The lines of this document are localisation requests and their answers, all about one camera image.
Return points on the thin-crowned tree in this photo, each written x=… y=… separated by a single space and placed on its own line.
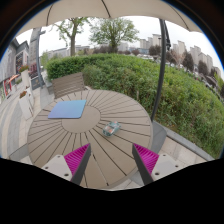
x=72 y=36

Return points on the round-crowned tree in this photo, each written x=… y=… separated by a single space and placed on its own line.
x=113 y=31

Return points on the transparent computer mouse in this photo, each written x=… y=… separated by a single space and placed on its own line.
x=111 y=128

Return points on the green hedge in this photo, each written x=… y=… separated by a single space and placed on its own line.
x=140 y=83

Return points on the dark curved umbrella pole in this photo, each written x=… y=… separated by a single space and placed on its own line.
x=162 y=70

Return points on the grey shopfront building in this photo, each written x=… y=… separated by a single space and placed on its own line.
x=13 y=63

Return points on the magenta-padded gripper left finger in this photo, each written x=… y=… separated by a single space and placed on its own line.
x=57 y=164

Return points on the distant apartment buildings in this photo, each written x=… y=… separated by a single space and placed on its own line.
x=181 y=47

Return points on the grey sign pillar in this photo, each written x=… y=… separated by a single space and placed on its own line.
x=34 y=56

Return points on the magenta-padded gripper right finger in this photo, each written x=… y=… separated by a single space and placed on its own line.
x=165 y=164

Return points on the brown slatted chair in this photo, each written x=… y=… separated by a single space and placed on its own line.
x=68 y=85

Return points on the blue mouse pad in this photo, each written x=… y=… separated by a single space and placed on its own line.
x=67 y=109

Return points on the white flower planter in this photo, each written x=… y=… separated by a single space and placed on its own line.
x=26 y=106
x=25 y=78

